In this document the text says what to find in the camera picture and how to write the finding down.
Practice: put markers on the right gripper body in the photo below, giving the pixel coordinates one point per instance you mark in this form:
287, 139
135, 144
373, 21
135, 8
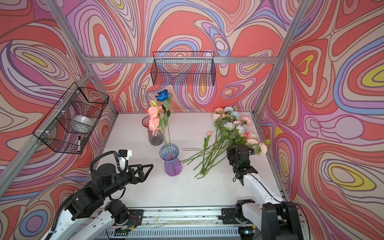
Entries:
231, 152

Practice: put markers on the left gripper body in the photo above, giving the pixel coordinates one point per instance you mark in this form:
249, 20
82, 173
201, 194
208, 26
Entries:
128, 178

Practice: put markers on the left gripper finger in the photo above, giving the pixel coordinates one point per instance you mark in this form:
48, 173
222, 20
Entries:
145, 170
142, 179

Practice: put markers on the purple-blue glass vase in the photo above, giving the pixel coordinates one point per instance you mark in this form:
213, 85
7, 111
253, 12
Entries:
171, 160

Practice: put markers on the white rose stem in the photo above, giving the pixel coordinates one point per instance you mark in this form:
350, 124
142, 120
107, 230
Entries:
224, 137

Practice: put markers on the pink carnation stem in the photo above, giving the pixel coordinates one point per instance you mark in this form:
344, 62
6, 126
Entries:
153, 113

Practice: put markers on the blue rose stem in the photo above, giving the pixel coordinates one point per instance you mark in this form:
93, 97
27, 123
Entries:
164, 99

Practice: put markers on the peach peony stem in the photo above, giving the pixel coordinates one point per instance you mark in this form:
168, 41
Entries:
253, 141

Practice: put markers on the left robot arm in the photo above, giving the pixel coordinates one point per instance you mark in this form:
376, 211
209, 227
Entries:
92, 210

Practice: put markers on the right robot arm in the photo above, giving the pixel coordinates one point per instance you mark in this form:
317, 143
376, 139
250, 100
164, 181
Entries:
275, 218

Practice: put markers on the red-grey glass vase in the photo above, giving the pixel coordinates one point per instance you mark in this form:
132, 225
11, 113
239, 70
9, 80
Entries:
155, 138

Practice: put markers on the bunch of artificial flowers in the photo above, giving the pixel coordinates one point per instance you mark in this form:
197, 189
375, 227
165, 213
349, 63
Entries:
228, 114

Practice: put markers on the single pink bud stem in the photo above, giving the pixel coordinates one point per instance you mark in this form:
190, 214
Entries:
206, 141

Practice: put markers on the black marker pen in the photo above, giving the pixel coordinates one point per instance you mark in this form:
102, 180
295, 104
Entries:
79, 145

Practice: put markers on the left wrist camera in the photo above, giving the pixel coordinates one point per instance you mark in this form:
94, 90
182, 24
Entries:
124, 156

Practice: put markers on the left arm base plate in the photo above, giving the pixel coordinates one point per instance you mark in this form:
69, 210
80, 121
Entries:
130, 218

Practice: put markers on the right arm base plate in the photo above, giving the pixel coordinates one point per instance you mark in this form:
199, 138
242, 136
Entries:
231, 216

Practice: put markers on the left wire basket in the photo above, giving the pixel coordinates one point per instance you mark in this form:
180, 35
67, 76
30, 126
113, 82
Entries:
60, 133

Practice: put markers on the wire basket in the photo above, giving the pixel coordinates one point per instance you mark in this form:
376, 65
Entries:
60, 133
188, 68

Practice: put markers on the back wire basket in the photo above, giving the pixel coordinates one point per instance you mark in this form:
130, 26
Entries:
188, 68

